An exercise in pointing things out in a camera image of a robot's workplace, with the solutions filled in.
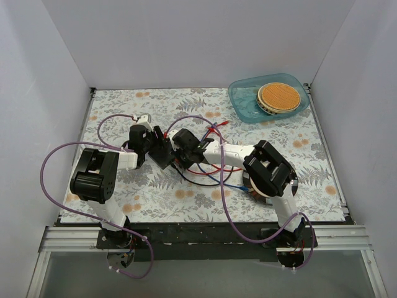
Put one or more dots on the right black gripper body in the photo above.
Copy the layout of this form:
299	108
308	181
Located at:
177	152

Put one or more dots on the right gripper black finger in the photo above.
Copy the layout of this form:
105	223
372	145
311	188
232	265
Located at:
197	157
182	163

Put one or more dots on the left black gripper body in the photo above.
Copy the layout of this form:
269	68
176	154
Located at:
157	144

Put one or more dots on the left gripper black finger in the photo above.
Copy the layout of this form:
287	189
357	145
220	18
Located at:
159	136
154	146

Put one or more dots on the black network switch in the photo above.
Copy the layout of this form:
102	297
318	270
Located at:
163	154

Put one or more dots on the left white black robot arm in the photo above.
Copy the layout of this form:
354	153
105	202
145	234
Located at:
94	178

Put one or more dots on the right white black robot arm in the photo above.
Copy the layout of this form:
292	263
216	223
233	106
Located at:
268	172

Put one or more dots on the floral patterned table mat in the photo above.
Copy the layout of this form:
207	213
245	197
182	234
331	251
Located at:
154	195

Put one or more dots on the dark rimmed beige plate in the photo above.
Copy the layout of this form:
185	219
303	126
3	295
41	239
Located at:
260	196

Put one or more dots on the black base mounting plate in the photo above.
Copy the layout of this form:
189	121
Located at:
205	241

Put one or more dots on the orange woven round coaster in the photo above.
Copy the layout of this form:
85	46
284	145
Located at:
278	98

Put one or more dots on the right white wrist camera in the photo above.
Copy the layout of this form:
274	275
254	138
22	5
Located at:
170	144

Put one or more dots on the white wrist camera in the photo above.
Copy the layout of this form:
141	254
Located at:
144	120
170	144

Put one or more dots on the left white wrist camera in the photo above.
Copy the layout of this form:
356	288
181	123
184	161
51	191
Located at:
144	120

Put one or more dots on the aluminium frame rail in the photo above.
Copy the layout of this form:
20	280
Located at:
329	238

